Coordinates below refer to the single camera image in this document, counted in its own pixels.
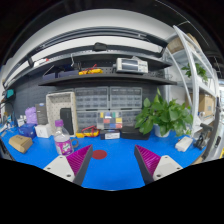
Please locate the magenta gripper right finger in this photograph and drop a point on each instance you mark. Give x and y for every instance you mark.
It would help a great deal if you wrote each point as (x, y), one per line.
(152, 166)

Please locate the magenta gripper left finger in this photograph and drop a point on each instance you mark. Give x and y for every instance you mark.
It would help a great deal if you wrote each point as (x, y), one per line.
(72, 167)

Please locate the purple-capped plastic water bottle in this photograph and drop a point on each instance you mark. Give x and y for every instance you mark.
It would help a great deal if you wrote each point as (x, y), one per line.
(62, 139)

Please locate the red round coaster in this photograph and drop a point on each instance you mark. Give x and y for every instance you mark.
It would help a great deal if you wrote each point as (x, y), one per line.
(99, 154)

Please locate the white power adapter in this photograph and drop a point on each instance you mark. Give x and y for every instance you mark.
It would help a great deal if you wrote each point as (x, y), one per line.
(183, 144)

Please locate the yellow red multimeter on table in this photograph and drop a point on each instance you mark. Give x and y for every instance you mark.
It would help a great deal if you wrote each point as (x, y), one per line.
(91, 131)

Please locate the black flat case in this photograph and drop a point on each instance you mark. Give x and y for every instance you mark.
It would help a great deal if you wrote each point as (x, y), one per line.
(128, 132)

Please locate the black box with label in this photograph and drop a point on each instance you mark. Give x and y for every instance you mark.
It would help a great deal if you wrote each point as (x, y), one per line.
(109, 134)

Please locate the small white box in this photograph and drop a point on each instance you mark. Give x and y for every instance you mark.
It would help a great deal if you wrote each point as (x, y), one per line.
(43, 131)

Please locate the green potted plant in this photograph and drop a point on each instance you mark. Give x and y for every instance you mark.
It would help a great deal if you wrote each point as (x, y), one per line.
(167, 115)

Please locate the black rectangular device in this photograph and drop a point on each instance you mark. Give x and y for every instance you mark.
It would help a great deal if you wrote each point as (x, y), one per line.
(66, 116)

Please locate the brown cardboard box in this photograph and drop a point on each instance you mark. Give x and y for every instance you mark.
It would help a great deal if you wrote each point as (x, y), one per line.
(20, 143)

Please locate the colourful parts organiser box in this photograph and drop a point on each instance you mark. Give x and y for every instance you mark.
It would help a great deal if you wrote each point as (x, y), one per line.
(109, 120)

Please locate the blue box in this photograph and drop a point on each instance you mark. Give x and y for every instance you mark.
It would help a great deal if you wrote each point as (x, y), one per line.
(27, 130)

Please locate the grey box beside plush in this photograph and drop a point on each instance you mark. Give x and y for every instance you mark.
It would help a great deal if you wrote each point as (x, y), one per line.
(41, 114)

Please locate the white pegboard tray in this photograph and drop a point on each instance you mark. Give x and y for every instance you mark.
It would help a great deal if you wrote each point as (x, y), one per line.
(62, 105)

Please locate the grey parts drawer cabinet left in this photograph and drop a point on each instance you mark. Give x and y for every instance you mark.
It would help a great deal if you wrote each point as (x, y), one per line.
(88, 102)

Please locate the grey parts drawer cabinet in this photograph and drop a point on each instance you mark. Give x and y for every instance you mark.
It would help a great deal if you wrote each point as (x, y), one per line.
(128, 101)
(88, 102)

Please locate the purple plush toy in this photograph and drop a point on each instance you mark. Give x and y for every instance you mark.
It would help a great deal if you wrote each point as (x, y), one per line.
(31, 116)

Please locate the grey parts drawer cabinet right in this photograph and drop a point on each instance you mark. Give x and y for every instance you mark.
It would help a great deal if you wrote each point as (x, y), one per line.
(128, 101)

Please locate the cardboard box on rack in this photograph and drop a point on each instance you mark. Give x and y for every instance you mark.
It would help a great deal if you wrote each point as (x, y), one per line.
(206, 105)

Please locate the white metal shelving rack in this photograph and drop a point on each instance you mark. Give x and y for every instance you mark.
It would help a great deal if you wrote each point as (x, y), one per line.
(180, 51)

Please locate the yellow tool on shelf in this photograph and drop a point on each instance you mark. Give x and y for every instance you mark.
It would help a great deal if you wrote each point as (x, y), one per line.
(91, 71)

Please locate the small plant on rack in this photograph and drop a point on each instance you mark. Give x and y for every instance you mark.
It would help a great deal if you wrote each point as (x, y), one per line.
(199, 70)

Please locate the dark grey wall shelf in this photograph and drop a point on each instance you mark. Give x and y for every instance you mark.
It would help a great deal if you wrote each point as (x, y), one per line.
(109, 75)

